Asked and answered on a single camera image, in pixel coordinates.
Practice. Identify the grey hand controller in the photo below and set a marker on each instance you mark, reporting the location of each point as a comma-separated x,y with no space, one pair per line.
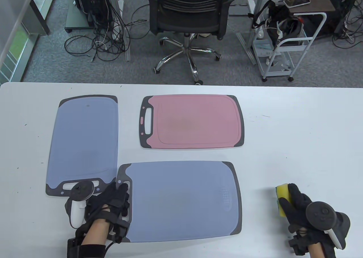
82,188
320,214

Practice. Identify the blue cutting board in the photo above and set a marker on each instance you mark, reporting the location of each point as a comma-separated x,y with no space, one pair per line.
181,201
82,139

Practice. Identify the white smartphone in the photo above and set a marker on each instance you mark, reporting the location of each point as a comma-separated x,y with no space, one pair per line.
296,1

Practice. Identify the grey left hand controller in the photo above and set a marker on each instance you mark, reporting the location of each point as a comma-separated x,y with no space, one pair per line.
82,188

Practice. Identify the person's right forearm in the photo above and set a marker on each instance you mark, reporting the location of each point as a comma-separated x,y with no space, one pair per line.
316,252

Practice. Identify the white utility cart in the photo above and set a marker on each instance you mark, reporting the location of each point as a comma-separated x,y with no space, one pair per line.
295,42

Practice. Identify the yellow sponge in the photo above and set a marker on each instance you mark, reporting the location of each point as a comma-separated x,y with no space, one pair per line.
282,191

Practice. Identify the person's right hand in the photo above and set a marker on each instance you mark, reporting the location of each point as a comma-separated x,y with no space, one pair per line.
295,204

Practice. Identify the grey window frame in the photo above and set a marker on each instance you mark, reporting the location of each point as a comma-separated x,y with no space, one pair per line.
17,68

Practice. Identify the black bag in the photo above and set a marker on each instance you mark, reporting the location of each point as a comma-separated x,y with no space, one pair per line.
279,17

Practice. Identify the person's left hand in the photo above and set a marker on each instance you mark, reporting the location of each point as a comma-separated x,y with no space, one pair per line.
113,195

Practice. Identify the grey stand base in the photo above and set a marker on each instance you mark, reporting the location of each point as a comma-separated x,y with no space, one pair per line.
75,18

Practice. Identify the pale blue packet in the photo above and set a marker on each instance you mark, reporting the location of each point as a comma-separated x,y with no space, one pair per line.
262,47

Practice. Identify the grey floor plate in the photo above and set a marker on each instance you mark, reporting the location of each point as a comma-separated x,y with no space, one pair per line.
238,11

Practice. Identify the pink cutting board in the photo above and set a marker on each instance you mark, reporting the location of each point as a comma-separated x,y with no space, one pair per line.
195,122

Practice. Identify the black computer rack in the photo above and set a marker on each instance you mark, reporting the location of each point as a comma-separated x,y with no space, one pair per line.
96,3

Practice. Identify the black office chair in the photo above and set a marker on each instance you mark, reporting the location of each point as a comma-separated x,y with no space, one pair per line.
187,17

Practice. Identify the person's left forearm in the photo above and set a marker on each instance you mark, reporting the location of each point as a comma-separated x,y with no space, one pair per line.
95,232

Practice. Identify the grey right hand controller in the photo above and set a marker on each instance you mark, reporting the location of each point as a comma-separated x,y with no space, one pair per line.
320,214

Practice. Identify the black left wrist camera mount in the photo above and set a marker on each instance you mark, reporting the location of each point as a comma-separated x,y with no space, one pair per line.
73,248

